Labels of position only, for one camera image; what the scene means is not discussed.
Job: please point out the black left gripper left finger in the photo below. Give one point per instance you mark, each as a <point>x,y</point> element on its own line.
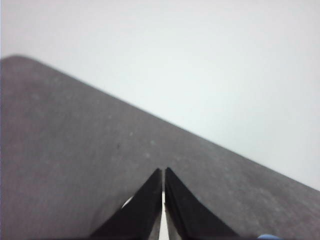
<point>140,220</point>

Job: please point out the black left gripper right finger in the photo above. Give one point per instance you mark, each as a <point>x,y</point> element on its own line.
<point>190,220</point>

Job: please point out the white plate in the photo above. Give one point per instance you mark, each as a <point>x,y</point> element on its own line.
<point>164,226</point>

